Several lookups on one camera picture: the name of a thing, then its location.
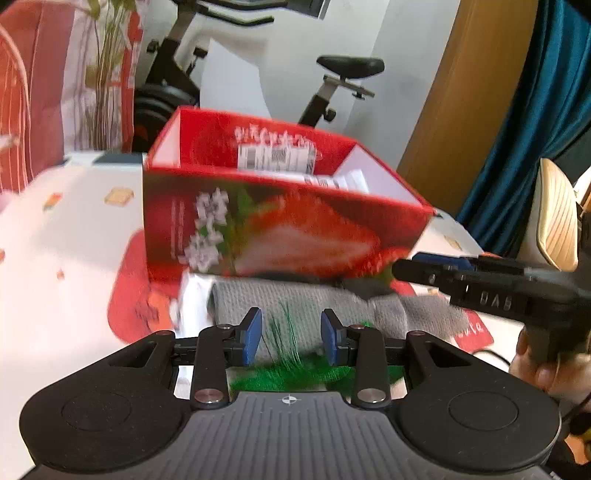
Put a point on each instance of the wooden door panel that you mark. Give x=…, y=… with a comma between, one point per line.
x=471, y=92

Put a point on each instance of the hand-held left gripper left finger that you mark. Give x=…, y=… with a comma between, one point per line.
x=251, y=337

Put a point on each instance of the person's right hand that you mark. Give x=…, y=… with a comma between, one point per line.
x=554, y=376

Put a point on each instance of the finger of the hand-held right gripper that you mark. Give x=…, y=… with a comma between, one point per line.
x=420, y=274
x=443, y=261

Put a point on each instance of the red strawberry print box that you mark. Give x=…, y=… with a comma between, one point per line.
x=277, y=230

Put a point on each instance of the green fringed cloth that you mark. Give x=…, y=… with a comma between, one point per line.
x=295, y=374

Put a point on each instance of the red plant print backdrop cloth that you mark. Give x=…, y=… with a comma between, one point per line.
x=46, y=69

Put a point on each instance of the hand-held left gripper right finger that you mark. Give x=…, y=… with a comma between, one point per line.
x=328, y=339

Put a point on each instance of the white plastic pouch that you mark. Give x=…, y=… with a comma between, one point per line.
x=194, y=300

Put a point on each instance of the teal curtain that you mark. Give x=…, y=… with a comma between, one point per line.
x=545, y=92

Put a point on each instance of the black exercise bike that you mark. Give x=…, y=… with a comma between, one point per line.
x=351, y=64

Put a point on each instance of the dark framed window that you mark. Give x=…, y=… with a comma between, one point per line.
x=304, y=7

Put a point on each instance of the white paper sheet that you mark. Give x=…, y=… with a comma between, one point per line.
x=231, y=78

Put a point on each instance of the beige padded chair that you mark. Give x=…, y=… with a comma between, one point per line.
x=558, y=217

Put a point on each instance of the grey knit cloth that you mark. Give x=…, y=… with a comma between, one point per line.
x=355, y=300

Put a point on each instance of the white printed tablecloth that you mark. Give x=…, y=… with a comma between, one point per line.
x=60, y=258

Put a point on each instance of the red cartoon print mat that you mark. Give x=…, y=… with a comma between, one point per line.
x=129, y=286

